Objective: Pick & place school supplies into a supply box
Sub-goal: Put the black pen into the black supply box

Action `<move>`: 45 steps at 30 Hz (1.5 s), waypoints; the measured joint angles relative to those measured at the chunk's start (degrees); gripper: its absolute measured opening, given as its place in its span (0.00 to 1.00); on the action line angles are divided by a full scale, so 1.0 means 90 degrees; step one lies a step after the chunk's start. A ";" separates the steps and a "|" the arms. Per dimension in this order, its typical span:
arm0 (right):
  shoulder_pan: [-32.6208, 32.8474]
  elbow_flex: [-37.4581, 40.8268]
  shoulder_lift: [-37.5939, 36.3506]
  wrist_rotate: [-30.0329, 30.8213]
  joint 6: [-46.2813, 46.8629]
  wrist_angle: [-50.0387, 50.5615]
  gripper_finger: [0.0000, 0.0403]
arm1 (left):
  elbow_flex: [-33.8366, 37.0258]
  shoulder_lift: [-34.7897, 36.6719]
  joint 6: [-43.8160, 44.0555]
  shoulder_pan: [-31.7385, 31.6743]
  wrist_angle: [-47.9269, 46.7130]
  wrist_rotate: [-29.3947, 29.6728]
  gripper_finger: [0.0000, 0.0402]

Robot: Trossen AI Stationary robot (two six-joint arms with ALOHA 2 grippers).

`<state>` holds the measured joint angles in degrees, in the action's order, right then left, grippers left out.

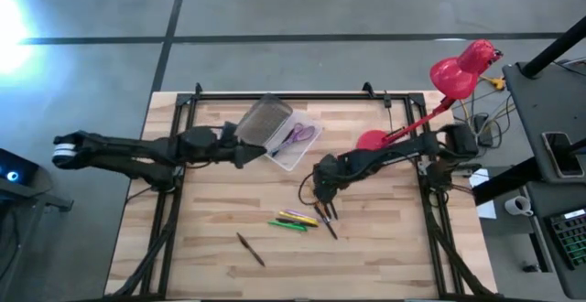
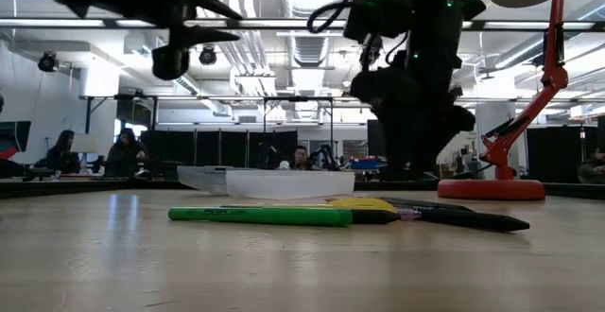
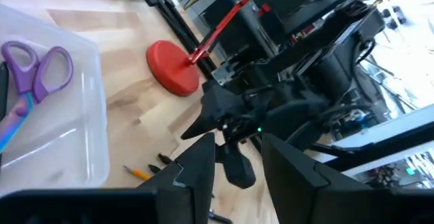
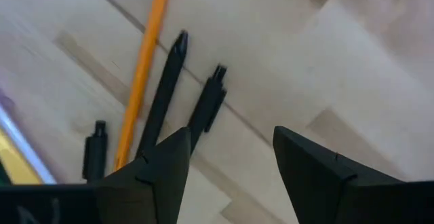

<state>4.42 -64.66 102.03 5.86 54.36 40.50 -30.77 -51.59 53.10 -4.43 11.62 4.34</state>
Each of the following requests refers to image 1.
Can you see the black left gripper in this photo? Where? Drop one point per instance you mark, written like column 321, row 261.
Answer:
column 229, row 148

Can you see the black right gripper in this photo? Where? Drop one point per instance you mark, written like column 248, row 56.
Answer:
column 327, row 178

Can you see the clear plastic box lid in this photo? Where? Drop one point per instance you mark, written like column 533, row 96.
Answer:
column 263, row 119

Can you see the green marker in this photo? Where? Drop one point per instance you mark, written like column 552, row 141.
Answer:
column 286, row 225

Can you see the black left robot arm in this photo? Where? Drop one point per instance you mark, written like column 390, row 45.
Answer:
column 137, row 151

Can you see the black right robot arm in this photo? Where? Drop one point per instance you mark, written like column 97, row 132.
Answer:
column 398, row 151

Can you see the clear plastic supply box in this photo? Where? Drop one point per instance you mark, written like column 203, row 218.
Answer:
column 297, row 155

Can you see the light purple pen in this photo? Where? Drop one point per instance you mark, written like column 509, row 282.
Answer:
column 300, row 213

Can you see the yellow highlighter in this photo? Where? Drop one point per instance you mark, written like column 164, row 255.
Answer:
column 297, row 218

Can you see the white paper sheet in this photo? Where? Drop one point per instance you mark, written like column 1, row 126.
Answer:
column 486, row 208

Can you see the black power adapter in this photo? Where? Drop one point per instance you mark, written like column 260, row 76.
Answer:
column 483, row 130

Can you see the black square bar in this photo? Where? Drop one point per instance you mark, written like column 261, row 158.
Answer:
column 508, row 180

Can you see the red desk lamp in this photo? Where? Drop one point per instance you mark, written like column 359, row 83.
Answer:
column 458, row 75

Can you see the white mug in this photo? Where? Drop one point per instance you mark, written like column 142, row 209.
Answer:
column 517, row 206

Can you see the yellow power plug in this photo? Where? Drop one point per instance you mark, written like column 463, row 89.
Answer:
column 496, row 83

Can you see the grey side table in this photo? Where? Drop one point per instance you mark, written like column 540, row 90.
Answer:
column 531, row 105

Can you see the black device with blue light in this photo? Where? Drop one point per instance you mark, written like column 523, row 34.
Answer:
column 14, row 169

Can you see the black smartphone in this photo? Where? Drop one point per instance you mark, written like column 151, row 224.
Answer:
column 562, row 153

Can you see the black keyboard with lit keys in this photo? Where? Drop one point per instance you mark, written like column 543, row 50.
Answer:
column 572, row 238

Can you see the grey desk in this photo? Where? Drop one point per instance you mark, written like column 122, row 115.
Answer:
column 563, row 283

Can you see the black round pole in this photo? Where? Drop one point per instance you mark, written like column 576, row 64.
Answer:
column 554, row 48

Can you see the black metal table frame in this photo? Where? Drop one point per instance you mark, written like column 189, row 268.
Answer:
column 297, row 96

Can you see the small black frame bracket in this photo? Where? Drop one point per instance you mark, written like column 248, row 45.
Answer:
column 387, row 100

